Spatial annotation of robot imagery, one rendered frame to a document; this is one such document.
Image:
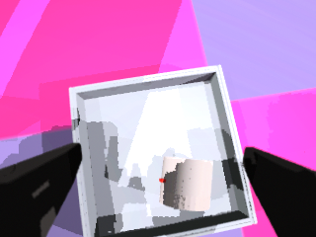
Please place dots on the white square tray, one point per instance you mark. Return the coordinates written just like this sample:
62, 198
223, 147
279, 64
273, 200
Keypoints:
126, 127

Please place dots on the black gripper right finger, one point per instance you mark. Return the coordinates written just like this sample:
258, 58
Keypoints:
286, 192

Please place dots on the white cylinder with slot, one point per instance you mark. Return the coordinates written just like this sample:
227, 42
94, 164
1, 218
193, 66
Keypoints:
185, 183

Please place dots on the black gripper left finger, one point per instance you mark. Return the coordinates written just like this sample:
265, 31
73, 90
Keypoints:
32, 191

